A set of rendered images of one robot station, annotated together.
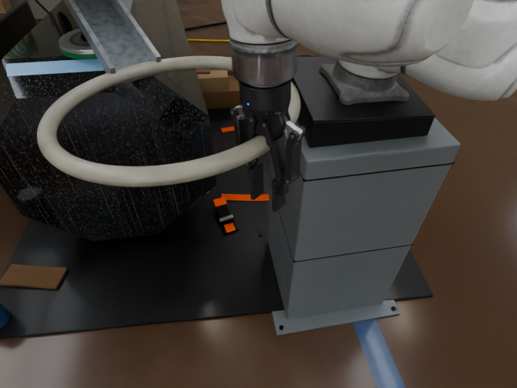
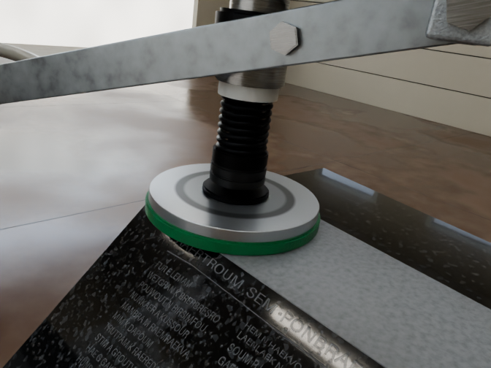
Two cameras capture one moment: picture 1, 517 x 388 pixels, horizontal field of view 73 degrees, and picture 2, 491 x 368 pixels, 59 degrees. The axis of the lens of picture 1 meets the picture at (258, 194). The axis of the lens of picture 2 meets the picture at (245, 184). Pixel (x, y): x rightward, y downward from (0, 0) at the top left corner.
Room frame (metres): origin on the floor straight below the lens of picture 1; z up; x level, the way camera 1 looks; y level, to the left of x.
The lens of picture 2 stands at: (1.57, 0.24, 1.10)
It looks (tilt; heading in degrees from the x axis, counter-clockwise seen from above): 21 degrees down; 144
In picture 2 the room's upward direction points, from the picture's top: 8 degrees clockwise
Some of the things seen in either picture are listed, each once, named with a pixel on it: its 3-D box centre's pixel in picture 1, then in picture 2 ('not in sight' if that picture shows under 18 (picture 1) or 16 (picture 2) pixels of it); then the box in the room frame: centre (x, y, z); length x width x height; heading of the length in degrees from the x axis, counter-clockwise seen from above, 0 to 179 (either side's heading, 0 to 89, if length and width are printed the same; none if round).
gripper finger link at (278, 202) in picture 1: (278, 192); not in sight; (0.44, -0.04, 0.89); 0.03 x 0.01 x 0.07; 139
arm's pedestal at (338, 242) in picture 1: (334, 208); not in sight; (0.86, -0.27, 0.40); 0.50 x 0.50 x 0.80; 10
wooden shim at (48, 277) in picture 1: (33, 276); not in sight; (0.82, 0.96, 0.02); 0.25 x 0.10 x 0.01; 86
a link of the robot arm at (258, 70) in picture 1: (264, 57); not in sight; (0.47, -0.01, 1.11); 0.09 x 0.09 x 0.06
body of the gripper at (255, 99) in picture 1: (265, 107); not in sight; (0.47, -0.01, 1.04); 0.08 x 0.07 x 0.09; 49
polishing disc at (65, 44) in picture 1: (95, 38); (234, 196); (1.15, 0.52, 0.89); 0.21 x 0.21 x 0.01
